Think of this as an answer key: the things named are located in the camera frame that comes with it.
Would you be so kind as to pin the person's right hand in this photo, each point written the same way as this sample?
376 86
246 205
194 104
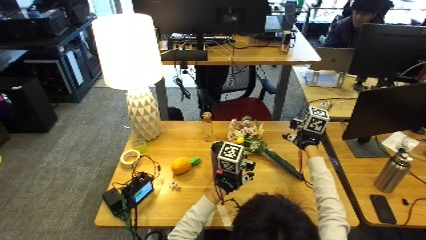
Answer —
306 139

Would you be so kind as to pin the person's left hand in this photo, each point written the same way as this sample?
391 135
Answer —
227 181

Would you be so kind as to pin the white marker cube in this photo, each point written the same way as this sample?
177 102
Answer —
315 121
230 156

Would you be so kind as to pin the dried flower bouquet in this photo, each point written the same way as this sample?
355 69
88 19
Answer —
247 135

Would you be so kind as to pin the red office chair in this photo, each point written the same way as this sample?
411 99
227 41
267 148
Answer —
241 108

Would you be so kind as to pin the orange toy pineapple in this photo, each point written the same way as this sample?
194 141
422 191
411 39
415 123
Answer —
182 165

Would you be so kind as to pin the clear glass bottle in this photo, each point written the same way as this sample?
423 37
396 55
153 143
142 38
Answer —
206 128

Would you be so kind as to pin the small white trinket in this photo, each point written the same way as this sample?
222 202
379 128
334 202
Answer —
174 186

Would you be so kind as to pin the black computer monitor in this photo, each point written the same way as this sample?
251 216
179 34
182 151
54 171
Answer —
199 15
386 111
390 50

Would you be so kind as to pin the white paper sheet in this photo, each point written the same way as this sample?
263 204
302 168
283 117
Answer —
399 140

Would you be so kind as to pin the silver laptop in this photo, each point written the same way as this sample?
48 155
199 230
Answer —
333 59

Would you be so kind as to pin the black device with screen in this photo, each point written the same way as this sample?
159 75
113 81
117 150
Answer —
141 190

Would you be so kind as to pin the steel water bottle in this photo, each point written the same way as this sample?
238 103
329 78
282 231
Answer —
392 171

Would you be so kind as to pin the wooden desk with grey legs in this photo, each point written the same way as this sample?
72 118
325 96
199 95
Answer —
266 51

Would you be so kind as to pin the small green tape roll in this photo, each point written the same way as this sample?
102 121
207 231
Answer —
138 145

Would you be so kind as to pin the white tape roll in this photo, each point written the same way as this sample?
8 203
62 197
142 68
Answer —
129 157

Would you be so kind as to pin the black smartphone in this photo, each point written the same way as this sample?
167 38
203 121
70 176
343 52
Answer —
382 209

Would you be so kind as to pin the black box device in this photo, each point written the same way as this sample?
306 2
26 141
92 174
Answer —
113 201

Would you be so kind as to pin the black keyboard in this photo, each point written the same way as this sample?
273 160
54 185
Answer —
201 37

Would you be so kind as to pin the white table lamp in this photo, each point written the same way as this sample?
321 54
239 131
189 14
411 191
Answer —
128 53

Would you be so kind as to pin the black cabinet box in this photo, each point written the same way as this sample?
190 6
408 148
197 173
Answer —
26 105

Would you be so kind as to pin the black shelf unit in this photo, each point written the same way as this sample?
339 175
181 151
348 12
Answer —
57 53

